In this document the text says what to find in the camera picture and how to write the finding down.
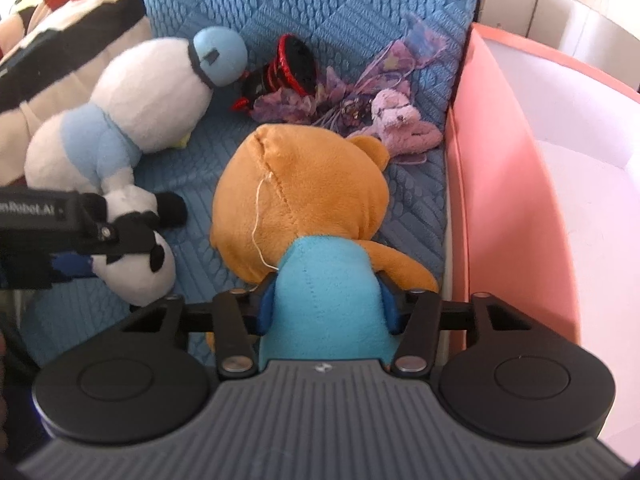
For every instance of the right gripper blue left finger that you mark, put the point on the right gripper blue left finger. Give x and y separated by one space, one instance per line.
261 306

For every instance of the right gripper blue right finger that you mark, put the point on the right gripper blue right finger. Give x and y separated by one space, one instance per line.
394 304

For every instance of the brown teddy bear blue shirt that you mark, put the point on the brown teddy bear blue shirt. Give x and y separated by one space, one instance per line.
303 203

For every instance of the small panda plush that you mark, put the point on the small panda plush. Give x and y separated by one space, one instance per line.
137 263

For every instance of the white plush blue cap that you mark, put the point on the white plush blue cap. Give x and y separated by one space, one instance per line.
149 98

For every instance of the purple floral ribbon scarf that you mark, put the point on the purple floral ribbon scarf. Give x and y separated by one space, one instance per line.
343 106

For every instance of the pink storage box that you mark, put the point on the pink storage box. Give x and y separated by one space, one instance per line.
542 156

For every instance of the small purple plush bunny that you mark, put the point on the small purple plush bunny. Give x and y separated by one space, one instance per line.
399 126

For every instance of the striped beige black blanket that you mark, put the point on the striped beige black blanket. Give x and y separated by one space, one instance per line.
52 54

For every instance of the blue textured cushion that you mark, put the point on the blue textured cushion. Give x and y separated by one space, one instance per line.
345 35

